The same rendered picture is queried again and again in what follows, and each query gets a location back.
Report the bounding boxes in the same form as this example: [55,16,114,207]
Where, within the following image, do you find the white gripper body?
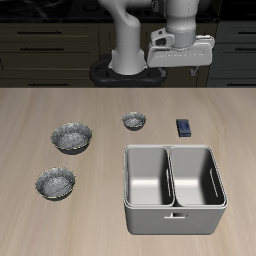
[146,35,216,69]

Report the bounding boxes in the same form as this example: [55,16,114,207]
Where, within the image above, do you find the small grey speckled bowl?
[121,111,147,132]

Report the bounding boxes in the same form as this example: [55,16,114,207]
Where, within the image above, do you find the dark blue cream cheese box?
[176,118,192,138]

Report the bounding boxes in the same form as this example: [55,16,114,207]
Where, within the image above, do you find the large grey speckled bowl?
[50,122,94,156]

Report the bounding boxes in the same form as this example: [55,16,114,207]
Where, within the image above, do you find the medium grey speckled bowl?
[34,166,77,202]

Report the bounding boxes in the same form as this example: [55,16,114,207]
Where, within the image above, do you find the dark kitchen cupboards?
[0,0,256,89]

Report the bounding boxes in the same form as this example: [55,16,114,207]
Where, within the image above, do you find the white basket with two bins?
[123,144,229,236]

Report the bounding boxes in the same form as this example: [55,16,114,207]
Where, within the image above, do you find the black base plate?
[88,53,168,88]

